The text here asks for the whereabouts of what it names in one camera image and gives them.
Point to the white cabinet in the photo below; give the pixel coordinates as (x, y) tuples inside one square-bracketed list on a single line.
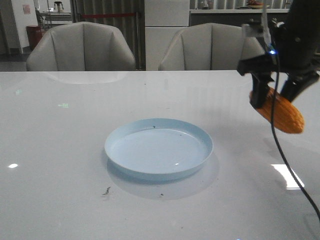
[(163, 18)]

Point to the grey upholstered chair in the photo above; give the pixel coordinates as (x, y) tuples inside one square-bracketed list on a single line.
[(81, 46), (209, 46)]

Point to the light blue round plate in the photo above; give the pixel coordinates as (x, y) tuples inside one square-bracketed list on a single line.
[(158, 149)]

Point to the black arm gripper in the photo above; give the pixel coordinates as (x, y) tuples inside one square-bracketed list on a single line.
[(295, 42)]

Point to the right grey upholstered chair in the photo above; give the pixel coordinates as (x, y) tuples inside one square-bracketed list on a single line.
[(209, 46)]

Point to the red barrier belt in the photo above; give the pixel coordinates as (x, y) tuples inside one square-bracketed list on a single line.
[(112, 15)]

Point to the grey counter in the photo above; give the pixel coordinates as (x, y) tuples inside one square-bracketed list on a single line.
[(234, 17)]

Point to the orange plastic corn cob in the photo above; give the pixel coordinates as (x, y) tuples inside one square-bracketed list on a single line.
[(287, 118)]

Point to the left grey upholstered chair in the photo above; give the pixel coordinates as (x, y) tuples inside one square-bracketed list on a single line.
[(81, 46)]

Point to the fruit bowl on counter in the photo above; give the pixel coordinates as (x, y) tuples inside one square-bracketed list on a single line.
[(257, 4)]

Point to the red bin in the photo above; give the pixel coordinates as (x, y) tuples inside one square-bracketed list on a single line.
[(34, 34)]

